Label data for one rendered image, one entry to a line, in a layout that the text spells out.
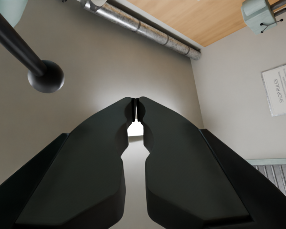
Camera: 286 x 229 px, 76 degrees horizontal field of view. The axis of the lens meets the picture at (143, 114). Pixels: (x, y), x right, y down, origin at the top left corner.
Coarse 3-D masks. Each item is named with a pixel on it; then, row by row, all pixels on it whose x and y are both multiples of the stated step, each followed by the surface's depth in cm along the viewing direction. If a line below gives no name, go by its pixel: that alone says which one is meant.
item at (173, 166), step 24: (144, 96) 11; (144, 120) 9; (168, 120) 9; (144, 144) 9; (168, 144) 7; (192, 144) 7; (168, 168) 6; (192, 168) 6; (216, 168) 6; (168, 192) 6; (192, 192) 6; (216, 192) 5; (168, 216) 6; (192, 216) 5; (216, 216) 5; (240, 216) 5
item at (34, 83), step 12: (0, 24) 11; (0, 36) 12; (12, 36) 13; (12, 48) 13; (24, 48) 14; (24, 60) 15; (36, 60) 16; (48, 60) 19; (36, 72) 17; (48, 72) 18; (60, 72) 19; (36, 84) 18; (48, 84) 18; (60, 84) 19
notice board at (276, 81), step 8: (264, 72) 253; (272, 72) 246; (280, 72) 240; (264, 80) 253; (272, 80) 246; (280, 80) 240; (272, 88) 246; (280, 88) 240; (272, 96) 246; (280, 96) 240; (272, 104) 246; (280, 104) 240; (272, 112) 245; (280, 112) 239
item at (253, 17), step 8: (248, 0) 172; (256, 0) 167; (264, 0) 165; (280, 0) 179; (248, 8) 173; (256, 8) 171; (264, 8) 175; (272, 8) 183; (248, 16) 184; (256, 16) 180; (264, 16) 183; (272, 16) 186; (248, 24) 192; (256, 24) 195; (264, 24) 197; (272, 24) 197; (256, 32) 213
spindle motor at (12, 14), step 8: (0, 0) 18; (8, 0) 19; (16, 0) 20; (24, 0) 22; (0, 8) 19; (8, 8) 20; (16, 8) 21; (24, 8) 24; (8, 16) 22; (16, 16) 23; (16, 24) 26
